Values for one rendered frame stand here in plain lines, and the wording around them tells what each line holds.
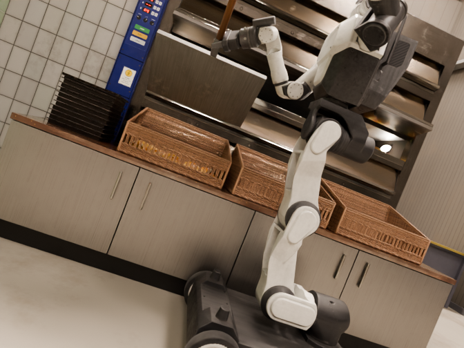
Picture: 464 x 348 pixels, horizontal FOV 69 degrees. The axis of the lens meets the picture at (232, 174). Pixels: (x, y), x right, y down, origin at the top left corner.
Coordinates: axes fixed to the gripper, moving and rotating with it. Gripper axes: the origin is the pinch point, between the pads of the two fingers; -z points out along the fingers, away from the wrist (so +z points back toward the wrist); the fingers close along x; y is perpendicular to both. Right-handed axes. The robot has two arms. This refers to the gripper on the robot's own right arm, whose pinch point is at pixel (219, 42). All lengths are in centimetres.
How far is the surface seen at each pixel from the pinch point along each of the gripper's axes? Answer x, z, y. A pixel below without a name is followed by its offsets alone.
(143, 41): 37, -62, -11
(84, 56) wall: 22, -95, -7
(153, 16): 49, -55, -3
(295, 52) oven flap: 65, 23, -48
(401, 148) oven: 50, 91, -127
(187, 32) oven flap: 49, -38, -16
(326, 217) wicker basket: -35, 43, -90
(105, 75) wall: 18, -85, -19
